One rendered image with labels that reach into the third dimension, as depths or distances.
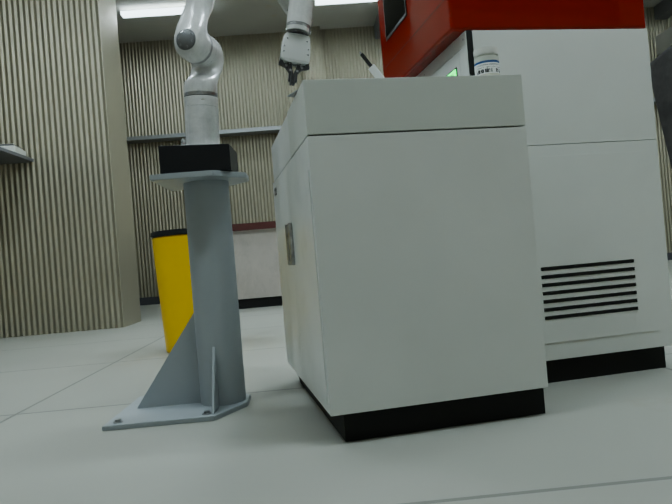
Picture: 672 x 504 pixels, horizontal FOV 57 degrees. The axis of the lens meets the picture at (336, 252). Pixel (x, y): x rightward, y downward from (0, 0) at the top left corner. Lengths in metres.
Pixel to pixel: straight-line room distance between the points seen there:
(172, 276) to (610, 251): 2.44
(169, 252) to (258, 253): 3.38
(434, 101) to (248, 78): 8.62
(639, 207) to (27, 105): 5.58
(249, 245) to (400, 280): 5.49
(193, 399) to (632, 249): 1.65
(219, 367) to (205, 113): 0.89
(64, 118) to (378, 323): 5.24
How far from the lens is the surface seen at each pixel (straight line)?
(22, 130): 6.68
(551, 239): 2.25
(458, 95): 1.79
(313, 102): 1.67
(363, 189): 1.66
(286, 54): 2.21
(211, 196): 2.20
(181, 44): 2.29
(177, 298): 3.78
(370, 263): 1.65
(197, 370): 2.32
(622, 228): 2.40
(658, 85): 4.97
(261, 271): 7.09
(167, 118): 10.33
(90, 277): 6.33
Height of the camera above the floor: 0.49
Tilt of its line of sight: 1 degrees up
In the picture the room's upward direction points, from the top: 5 degrees counter-clockwise
